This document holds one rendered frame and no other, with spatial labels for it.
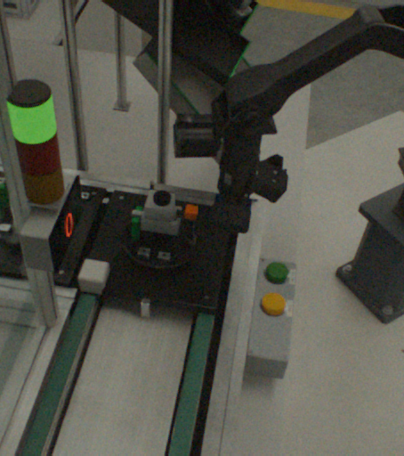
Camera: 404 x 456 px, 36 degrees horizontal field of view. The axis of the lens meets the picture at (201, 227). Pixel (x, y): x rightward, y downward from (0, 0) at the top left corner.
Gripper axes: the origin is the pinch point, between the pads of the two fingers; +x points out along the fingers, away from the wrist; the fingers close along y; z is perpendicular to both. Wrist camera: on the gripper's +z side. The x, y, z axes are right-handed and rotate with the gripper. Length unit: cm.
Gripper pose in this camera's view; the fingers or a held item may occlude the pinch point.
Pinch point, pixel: (232, 207)
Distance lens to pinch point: 104.9
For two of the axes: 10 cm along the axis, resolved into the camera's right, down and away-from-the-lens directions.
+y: 1.6, -7.2, 6.7
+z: 9.8, 1.6, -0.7
